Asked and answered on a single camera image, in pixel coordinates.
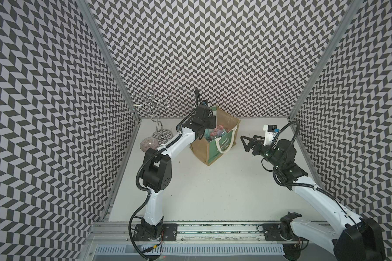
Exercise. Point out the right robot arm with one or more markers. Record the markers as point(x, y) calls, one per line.
point(350, 236)

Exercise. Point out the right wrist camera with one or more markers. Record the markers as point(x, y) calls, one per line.
point(270, 132)

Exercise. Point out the green hourglass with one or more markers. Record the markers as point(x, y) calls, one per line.
point(209, 133)

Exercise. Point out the green canvas Christmas bag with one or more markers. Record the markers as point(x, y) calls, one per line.
point(208, 151)

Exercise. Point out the silver wire stand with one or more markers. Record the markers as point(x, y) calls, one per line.
point(152, 106)

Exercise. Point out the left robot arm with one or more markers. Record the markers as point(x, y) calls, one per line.
point(155, 174)

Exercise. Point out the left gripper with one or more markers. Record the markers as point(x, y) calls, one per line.
point(213, 121)

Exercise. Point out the pink hourglass front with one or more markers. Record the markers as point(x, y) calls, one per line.
point(219, 131)

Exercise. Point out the pink glass bowl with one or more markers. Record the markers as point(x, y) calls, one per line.
point(149, 143)

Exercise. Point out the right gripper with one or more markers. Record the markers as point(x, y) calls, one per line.
point(253, 141)

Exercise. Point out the metal base rail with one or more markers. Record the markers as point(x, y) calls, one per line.
point(192, 232)

